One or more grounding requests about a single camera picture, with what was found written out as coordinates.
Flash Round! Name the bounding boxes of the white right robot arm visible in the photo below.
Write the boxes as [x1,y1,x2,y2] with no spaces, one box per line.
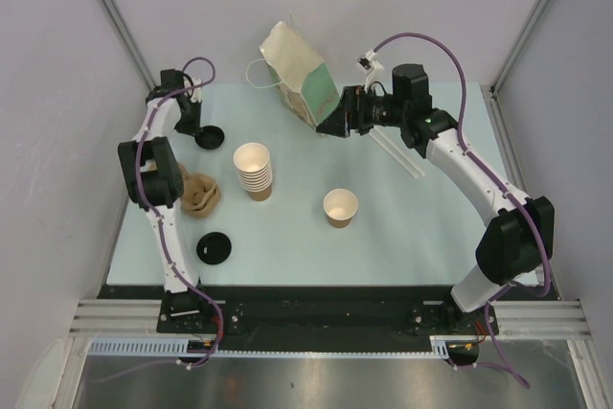
[316,64,555,333]

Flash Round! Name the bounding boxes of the brown pulp cup carrier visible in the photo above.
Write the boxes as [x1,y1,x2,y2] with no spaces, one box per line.
[178,163,221,218]

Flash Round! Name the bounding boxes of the single brown paper cup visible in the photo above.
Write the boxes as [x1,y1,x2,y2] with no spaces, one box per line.
[323,189,358,229]

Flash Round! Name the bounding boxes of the stack of brown paper cups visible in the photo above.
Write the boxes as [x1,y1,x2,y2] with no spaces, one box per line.
[233,143,273,202]

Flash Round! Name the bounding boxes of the white slotted cable duct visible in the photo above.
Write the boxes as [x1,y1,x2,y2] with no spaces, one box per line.
[88,338,449,359]

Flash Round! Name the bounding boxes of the black plastic cup lid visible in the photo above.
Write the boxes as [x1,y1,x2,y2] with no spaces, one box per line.
[196,232,232,265]

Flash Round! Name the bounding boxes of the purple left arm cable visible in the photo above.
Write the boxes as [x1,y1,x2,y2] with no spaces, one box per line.
[95,57,226,376]

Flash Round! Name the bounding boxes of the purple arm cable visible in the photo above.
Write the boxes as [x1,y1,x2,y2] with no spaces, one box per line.
[373,33,550,389]
[95,57,226,376]

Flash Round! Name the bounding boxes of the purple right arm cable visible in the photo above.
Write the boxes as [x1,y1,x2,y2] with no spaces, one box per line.
[373,33,550,389]

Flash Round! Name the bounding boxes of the black lid stack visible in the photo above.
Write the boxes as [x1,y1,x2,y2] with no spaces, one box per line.
[194,125,225,150]

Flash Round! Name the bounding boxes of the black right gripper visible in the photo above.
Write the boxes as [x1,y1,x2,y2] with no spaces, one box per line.
[317,84,408,138]

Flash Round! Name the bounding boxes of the printed green paper bag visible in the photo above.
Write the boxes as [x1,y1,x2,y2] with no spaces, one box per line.
[245,21,340,130]

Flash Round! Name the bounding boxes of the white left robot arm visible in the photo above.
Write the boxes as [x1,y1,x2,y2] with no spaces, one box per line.
[118,69,212,332]

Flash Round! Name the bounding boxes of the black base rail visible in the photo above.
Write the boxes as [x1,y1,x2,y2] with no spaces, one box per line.
[95,284,561,367]

